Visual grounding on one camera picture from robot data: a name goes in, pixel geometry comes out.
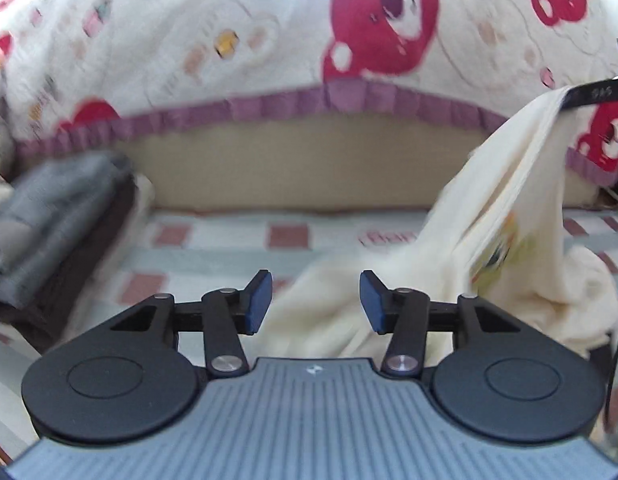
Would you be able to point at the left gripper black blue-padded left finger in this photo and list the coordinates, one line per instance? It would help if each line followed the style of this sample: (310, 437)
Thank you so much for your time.
(221, 316)

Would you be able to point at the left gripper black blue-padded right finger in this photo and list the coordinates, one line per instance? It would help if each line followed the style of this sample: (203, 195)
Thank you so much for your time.
(408, 316)

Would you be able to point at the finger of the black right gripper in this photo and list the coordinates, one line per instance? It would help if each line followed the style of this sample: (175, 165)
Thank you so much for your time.
(590, 94)

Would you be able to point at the cream knit zip cardigan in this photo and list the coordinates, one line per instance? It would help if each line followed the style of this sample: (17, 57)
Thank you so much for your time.
(495, 231)

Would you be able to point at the checkered pink grey bed sheet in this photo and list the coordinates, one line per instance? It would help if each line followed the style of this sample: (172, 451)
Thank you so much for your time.
(188, 255)

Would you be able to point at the beige bed headboard cushion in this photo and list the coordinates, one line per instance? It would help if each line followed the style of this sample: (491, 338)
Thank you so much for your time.
(330, 162)

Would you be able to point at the dark brown folded garment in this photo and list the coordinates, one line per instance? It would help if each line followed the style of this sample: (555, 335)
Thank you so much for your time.
(66, 294)

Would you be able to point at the grey folded garment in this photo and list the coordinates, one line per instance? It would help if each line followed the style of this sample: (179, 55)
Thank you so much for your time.
(51, 209)

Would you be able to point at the white bear print quilt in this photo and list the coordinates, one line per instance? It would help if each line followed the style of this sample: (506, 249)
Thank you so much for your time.
(81, 73)

